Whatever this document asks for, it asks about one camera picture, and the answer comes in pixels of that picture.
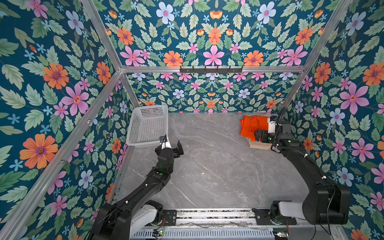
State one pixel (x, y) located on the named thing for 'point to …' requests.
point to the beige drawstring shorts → (258, 145)
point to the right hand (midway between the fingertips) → (263, 132)
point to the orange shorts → (249, 124)
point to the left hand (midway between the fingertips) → (173, 139)
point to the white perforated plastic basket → (146, 124)
